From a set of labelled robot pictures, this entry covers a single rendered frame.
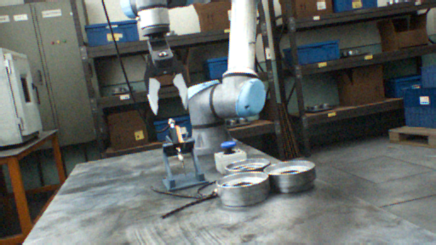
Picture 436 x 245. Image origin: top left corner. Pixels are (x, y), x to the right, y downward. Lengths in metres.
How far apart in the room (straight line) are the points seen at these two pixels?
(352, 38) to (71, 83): 3.40
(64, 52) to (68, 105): 0.55
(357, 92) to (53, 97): 3.31
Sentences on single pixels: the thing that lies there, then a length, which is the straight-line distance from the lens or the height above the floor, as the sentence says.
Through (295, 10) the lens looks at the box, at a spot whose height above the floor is 1.59.
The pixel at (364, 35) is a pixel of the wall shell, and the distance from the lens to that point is 5.69.
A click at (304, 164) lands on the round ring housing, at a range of 0.92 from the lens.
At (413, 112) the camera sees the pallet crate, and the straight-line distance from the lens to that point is 5.07.
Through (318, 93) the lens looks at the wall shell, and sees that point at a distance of 5.36.
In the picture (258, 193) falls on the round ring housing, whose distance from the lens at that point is 0.80.
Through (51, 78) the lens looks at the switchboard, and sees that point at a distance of 4.66.
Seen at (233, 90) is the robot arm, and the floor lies 1.00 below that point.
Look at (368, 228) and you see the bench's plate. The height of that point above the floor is 0.80.
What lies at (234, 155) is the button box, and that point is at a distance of 1.06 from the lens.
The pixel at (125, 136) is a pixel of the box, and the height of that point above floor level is 0.58.
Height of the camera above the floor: 1.05
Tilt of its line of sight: 7 degrees down
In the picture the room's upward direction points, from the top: 9 degrees counter-clockwise
